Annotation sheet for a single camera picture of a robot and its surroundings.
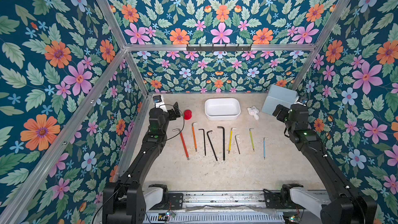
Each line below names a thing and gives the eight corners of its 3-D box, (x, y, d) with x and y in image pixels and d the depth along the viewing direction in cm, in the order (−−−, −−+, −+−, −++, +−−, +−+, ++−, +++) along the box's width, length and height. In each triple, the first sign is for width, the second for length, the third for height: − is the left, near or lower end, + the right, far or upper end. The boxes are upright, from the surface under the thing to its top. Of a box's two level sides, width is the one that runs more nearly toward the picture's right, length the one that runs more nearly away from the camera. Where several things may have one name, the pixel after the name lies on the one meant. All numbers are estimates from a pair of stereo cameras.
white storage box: (204, 121, 106) (204, 116, 101) (205, 103, 116) (204, 97, 112) (240, 121, 106) (241, 116, 101) (237, 103, 116) (238, 97, 111)
